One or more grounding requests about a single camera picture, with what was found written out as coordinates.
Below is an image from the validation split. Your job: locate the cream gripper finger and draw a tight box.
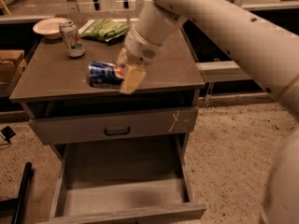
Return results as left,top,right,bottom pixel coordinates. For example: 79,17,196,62
116,48,128,66
120,64,146,94

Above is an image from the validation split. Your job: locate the blue pepsi can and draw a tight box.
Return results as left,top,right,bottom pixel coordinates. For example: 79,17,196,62
87,62,124,88

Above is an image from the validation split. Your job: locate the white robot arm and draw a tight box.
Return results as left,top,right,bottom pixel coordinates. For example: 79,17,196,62
118,0,299,224

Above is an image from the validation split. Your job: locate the silver green soda can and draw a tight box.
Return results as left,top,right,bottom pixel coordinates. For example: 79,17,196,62
59,20,85,58

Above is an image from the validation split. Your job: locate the grey drawer cabinet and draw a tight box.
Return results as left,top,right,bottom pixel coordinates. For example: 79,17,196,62
8,7,207,224

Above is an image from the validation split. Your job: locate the closed grey upper drawer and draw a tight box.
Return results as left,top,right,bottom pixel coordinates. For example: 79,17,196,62
29,106,198,145

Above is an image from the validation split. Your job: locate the open grey middle drawer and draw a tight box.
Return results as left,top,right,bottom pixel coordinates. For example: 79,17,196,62
41,134,206,224

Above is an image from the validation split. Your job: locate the green chip bag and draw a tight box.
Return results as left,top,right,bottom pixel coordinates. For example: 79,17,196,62
78,19,130,42

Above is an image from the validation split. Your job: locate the white bowl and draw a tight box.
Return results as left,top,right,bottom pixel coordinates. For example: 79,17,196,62
33,18,64,39

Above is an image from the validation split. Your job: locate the cardboard box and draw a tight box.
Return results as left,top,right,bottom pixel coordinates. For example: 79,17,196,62
0,49,27,82

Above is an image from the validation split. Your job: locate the black pole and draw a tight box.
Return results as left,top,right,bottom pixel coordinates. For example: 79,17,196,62
11,162,34,224

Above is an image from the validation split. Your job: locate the grey side shelf rail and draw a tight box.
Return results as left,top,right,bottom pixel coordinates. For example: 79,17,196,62
196,61,250,83

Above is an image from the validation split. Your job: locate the black floor bracket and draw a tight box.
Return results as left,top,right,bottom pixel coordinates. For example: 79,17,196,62
0,126,16,145

